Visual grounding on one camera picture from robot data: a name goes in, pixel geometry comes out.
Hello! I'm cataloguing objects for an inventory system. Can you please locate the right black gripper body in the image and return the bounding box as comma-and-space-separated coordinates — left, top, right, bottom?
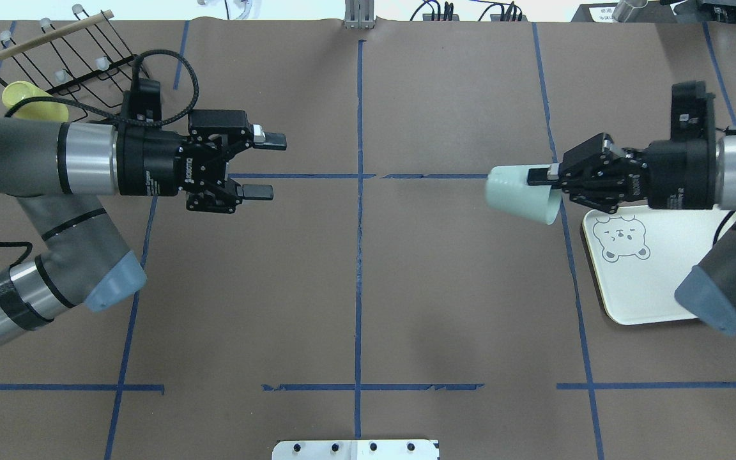
554, 133, 717, 213

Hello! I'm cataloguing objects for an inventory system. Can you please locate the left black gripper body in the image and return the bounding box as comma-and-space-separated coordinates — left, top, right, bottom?
115, 109, 255, 213

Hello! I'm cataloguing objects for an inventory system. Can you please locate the pale green plastic cup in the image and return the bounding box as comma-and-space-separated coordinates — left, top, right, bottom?
485, 165, 562, 225

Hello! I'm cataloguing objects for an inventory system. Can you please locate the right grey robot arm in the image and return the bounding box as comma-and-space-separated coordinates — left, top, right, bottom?
524, 128, 736, 335

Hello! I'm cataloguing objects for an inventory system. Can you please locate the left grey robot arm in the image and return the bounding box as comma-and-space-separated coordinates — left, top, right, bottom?
0, 110, 287, 346

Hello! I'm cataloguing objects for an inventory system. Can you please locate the white bear print tray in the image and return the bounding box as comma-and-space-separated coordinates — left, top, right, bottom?
581, 206, 736, 326

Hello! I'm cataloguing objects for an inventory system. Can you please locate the yellow plastic cup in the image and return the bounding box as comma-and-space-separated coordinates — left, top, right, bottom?
2, 80, 69, 122

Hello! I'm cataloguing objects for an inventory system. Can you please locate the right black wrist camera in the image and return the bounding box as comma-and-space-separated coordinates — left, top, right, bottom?
670, 80, 716, 143

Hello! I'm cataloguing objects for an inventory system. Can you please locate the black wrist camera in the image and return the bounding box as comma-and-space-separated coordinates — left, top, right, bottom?
120, 78, 163, 122
670, 80, 716, 143

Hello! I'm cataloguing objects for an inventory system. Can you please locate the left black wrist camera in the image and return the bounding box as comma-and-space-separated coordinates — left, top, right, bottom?
120, 78, 163, 122

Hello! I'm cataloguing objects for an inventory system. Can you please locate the black wire cup rack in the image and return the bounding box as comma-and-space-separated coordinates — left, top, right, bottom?
0, 3, 135, 113

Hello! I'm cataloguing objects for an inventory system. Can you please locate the left black camera cable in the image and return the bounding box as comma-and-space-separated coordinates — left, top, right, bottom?
0, 49, 199, 266

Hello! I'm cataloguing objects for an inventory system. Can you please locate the white metal mount base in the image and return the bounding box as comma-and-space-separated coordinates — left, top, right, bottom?
271, 439, 441, 459

